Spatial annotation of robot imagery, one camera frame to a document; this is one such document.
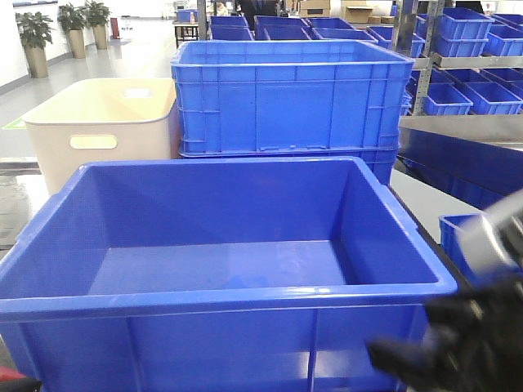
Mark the potted plant far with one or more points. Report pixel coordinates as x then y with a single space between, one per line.
97 16

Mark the large blue crate behind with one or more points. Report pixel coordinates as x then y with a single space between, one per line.
291 98

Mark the red cube block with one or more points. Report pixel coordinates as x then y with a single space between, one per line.
13 381

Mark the shelf with blue bins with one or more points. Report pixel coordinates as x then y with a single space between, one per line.
454 37

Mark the cream plastic basket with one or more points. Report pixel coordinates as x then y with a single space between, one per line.
103 119

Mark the potted plant middle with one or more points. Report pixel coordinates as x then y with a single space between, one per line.
72 20

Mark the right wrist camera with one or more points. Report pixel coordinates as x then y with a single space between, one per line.
491 242

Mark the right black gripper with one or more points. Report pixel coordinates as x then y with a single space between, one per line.
475 343

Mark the blue target bin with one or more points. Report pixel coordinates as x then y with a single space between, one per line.
242 274

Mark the potted plant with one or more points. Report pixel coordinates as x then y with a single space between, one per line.
97 16
72 20
35 33

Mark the small blue bin right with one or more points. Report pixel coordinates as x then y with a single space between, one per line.
450 227

